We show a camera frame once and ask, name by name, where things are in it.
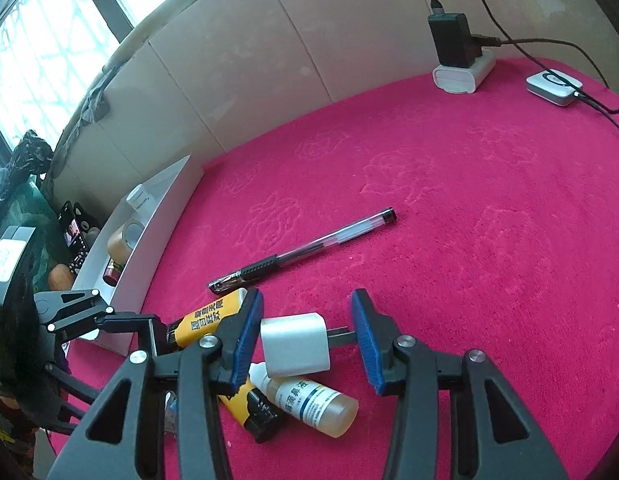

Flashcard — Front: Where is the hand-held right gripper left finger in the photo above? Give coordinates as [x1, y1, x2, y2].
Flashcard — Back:
[46, 287, 265, 480]

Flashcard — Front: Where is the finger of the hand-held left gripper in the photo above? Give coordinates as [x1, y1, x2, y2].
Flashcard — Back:
[33, 287, 157, 356]
[39, 362, 102, 436]

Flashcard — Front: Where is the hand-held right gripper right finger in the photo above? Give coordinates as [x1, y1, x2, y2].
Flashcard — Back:
[350, 288, 570, 480]

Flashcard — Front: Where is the white plug adapter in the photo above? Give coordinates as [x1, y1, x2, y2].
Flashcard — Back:
[260, 313, 357, 378]

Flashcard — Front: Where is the white cardboard box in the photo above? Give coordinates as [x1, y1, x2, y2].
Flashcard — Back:
[69, 154, 205, 357]

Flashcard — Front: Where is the black gel pen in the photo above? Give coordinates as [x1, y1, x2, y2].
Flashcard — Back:
[208, 206, 397, 295]

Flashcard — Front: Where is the orange fruit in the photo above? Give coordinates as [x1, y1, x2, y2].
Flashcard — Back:
[48, 264, 73, 292]

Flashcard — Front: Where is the small red bottle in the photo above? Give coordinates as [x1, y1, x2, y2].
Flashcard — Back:
[102, 256, 124, 287]

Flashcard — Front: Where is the brown jar in box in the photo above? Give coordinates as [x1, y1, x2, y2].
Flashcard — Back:
[107, 220, 144, 263]

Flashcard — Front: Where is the black remote control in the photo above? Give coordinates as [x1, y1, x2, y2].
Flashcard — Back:
[59, 201, 97, 276]

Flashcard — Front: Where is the dark green cloth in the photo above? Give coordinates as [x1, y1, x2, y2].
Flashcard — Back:
[0, 180, 57, 271]

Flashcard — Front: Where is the white bottle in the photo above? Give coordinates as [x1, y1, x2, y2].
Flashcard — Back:
[126, 183, 160, 212]

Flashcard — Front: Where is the black plastic bag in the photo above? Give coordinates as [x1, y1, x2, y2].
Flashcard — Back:
[0, 130, 55, 201]

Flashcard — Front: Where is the barred window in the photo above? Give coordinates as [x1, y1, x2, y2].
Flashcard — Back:
[0, 0, 225, 176]

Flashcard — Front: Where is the white power strip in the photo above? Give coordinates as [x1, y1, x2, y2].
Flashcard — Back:
[432, 49, 497, 96]

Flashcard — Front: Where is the beige cardboard panel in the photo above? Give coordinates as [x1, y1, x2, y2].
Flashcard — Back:
[39, 0, 619, 226]

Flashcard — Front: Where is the silver flat device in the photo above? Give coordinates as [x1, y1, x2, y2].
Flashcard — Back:
[526, 69, 584, 107]

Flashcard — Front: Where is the black charger adapter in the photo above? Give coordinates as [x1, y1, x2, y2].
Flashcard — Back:
[428, 12, 473, 68]

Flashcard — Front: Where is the long black cable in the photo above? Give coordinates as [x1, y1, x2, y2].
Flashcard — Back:
[457, 0, 619, 141]

